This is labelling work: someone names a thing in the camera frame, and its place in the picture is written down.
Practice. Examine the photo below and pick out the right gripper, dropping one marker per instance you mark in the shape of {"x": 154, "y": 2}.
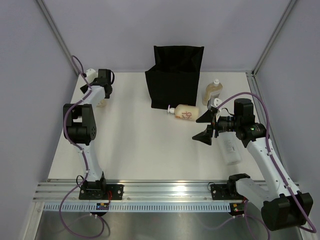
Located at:
{"x": 205, "y": 136}

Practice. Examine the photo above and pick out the cream pump lotion bottle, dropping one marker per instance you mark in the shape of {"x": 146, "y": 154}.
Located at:
{"x": 184, "y": 112}

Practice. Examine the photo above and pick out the white bottle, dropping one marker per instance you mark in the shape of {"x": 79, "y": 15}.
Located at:
{"x": 227, "y": 142}

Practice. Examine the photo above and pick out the amber soap bottle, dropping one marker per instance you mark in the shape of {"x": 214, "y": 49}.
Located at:
{"x": 212, "y": 90}
{"x": 102, "y": 103}

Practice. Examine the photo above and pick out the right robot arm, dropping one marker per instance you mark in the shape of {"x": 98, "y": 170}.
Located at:
{"x": 282, "y": 205}

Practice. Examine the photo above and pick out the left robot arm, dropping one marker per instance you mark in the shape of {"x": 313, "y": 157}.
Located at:
{"x": 80, "y": 129}

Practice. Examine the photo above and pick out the black canvas bag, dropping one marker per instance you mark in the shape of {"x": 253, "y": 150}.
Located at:
{"x": 174, "y": 78}

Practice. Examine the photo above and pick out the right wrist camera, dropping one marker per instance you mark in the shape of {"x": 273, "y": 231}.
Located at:
{"x": 213, "y": 105}

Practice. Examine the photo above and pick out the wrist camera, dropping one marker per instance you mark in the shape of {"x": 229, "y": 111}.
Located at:
{"x": 91, "y": 74}
{"x": 213, "y": 105}

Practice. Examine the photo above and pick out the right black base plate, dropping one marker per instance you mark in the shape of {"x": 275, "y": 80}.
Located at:
{"x": 220, "y": 192}

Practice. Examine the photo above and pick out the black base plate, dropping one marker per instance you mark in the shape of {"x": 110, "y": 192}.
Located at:
{"x": 104, "y": 192}
{"x": 220, "y": 192}

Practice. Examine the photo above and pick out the slotted cable duct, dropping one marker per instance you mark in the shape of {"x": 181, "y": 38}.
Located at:
{"x": 140, "y": 207}

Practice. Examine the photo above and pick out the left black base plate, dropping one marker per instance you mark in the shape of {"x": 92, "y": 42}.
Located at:
{"x": 104, "y": 192}

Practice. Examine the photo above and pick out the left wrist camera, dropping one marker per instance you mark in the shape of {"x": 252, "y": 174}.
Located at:
{"x": 91, "y": 74}

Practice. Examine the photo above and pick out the aluminium rail frame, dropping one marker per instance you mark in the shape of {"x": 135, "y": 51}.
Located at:
{"x": 150, "y": 152}

